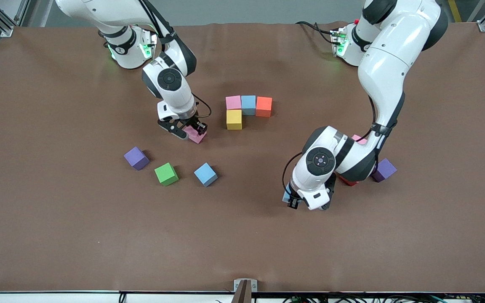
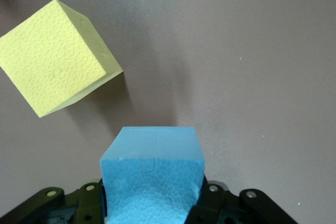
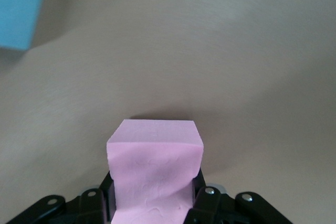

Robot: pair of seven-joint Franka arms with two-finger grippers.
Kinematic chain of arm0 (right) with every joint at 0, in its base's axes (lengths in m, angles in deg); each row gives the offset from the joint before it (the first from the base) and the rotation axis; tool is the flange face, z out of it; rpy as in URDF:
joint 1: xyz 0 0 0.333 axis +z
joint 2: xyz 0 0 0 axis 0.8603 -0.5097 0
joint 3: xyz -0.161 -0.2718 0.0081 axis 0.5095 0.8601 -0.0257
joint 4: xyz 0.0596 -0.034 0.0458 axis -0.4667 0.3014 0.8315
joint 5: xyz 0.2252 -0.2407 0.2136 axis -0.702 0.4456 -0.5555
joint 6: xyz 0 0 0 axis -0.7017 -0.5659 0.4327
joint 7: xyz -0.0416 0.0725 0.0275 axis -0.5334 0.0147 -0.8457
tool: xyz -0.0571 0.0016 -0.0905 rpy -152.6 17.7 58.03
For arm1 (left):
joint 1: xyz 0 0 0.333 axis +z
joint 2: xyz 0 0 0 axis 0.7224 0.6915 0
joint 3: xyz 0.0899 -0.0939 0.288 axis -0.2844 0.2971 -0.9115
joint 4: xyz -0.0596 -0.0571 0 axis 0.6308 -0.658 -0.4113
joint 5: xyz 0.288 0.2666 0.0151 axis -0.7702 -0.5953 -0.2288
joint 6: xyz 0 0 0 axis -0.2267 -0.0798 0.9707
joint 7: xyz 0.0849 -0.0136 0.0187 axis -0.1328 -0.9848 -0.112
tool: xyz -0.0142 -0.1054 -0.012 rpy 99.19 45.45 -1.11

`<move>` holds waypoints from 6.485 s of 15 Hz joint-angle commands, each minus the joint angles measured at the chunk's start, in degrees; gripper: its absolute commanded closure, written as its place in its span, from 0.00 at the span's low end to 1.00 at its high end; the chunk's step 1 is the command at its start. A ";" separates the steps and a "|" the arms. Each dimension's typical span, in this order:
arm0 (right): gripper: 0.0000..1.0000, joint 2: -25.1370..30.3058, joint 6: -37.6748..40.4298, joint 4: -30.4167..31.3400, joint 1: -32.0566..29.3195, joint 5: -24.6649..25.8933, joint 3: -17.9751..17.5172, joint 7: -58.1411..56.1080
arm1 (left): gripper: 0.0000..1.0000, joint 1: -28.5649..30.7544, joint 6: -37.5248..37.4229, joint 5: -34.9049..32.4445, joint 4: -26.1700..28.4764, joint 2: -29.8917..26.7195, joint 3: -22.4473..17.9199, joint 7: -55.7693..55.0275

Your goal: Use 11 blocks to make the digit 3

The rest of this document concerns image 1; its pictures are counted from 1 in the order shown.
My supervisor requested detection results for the yellow foam block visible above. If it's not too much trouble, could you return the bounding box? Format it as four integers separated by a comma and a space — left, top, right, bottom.
226, 109, 243, 130

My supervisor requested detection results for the orange foam block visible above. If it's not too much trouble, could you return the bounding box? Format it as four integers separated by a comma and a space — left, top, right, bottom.
256, 96, 273, 118

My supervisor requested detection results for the right arm base connector plate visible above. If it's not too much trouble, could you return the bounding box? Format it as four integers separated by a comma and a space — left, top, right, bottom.
139, 32, 158, 60

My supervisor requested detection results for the left arm base connector plate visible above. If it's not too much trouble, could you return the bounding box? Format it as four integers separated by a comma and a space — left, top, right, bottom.
330, 26, 349, 57

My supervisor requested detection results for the green foam block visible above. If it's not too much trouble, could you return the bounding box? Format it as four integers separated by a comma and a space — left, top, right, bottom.
154, 162, 180, 187

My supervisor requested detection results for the purple foam block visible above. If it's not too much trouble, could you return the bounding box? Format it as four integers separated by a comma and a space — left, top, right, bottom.
124, 146, 150, 171
371, 158, 398, 183

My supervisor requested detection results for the brown table cover sheet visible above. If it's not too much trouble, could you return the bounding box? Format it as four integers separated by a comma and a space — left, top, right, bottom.
0, 21, 485, 293

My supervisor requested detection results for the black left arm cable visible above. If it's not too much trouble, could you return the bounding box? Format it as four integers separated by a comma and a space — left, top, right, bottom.
282, 96, 380, 198

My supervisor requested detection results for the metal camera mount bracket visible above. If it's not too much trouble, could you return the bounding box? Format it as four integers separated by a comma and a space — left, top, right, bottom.
233, 279, 258, 303

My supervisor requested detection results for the black base cable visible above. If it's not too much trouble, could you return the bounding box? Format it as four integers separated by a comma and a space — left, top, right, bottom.
295, 21, 336, 45

